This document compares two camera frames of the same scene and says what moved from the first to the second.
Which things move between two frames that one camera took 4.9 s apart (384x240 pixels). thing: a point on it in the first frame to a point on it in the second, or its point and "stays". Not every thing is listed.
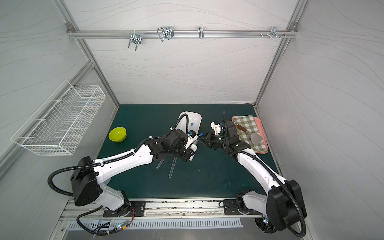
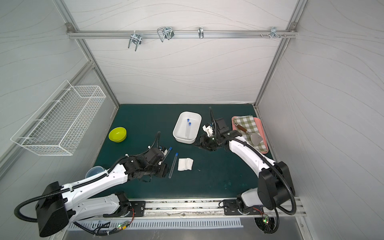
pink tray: x=259 y=124 stays
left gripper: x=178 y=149 to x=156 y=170
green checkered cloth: x=248 y=123 stays
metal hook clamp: x=200 y=30 stays
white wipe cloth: x=193 y=147 to x=185 y=164
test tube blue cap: x=172 y=167 stays
